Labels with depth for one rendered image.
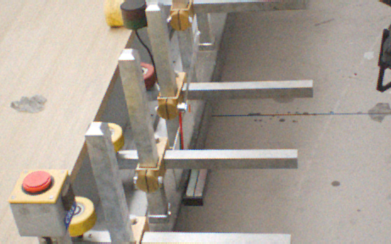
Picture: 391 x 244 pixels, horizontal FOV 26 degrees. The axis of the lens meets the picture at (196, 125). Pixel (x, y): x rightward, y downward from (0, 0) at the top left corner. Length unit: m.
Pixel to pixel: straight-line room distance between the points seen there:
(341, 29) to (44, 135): 2.30
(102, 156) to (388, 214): 1.60
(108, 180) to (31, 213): 0.32
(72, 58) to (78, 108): 0.24
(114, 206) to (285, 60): 2.29
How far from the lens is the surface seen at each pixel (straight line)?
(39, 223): 1.20
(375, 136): 3.24
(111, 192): 1.51
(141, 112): 1.70
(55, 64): 2.13
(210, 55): 2.44
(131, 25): 1.87
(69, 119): 1.91
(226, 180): 3.07
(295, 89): 1.97
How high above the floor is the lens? 1.93
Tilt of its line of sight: 35 degrees down
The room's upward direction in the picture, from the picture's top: 9 degrees counter-clockwise
